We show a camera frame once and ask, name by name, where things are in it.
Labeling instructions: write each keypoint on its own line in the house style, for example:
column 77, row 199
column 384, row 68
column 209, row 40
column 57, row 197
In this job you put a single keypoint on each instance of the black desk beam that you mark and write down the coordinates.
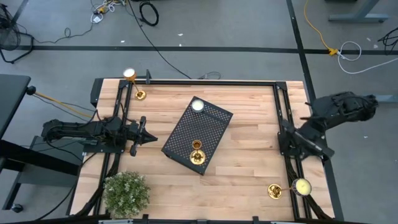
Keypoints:
column 37, row 157

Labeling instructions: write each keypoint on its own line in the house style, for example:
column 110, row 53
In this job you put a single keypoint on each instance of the black perforated metal shelf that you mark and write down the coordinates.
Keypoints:
column 199, row 130

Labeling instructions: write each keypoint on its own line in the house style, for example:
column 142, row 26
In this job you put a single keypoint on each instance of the tall gold candlestick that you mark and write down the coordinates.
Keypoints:
column 275, row 191
column 197, row 158

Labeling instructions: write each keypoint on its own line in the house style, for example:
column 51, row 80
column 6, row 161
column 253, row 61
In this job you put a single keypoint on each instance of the white wax tin candle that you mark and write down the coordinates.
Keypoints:
column 197, row 105

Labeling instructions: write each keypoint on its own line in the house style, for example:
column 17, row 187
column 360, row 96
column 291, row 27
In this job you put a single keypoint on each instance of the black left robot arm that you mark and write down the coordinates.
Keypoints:
column 77, row 130

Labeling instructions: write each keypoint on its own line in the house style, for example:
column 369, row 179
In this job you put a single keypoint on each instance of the grey stand base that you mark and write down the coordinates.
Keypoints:
column 49, row 179

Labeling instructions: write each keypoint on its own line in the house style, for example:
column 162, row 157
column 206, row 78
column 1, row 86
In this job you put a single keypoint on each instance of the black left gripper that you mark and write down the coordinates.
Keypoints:
column 136, row 135

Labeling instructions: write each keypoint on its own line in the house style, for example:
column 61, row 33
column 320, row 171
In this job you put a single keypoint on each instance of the gold goblet candle holder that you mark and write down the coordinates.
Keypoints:
column 129, row 74

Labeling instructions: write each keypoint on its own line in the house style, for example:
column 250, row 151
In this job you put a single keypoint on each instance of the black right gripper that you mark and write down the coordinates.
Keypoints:
column 365, row 107

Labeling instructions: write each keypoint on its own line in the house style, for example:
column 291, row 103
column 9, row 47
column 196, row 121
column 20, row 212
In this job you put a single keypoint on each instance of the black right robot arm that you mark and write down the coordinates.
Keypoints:
column 326, row 115

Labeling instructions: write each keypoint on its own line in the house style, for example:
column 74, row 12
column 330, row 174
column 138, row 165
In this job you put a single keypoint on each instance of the black desk top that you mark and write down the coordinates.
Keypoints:
column 12, row 99

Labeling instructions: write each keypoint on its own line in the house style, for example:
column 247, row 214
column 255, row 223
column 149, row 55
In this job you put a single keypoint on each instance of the cream wax tin candle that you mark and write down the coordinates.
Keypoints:
column 302, row 186

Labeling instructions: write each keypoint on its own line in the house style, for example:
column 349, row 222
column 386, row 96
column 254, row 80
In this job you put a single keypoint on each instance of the yellow pole with black knob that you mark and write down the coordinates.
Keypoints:
column 62, row 104

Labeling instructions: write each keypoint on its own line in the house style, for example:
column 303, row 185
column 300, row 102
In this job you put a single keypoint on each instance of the black table clamp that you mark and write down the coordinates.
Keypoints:
column 148, row 76

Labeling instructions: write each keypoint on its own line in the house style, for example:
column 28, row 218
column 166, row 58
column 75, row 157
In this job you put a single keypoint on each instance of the black caster wheel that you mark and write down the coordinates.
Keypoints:
column 17, row 208

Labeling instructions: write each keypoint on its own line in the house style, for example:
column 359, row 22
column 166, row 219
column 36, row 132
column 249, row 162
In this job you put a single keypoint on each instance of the black floor fan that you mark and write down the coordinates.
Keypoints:
column 9, row 34

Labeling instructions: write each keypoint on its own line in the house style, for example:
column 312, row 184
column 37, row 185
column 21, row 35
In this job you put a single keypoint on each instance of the black aluminium table frame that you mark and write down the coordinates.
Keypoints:
column 217, row 82

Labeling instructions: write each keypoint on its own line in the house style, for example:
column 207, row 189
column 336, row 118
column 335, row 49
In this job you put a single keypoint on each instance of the white power adapter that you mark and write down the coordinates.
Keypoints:
column 97, row 19

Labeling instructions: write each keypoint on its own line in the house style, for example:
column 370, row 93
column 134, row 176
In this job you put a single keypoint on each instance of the grey desk foot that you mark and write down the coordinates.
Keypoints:
column 387, row 99
column 357, row 17

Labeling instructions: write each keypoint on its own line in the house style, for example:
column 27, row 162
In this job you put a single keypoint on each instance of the green potted plant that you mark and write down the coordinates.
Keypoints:
column 126, row 194

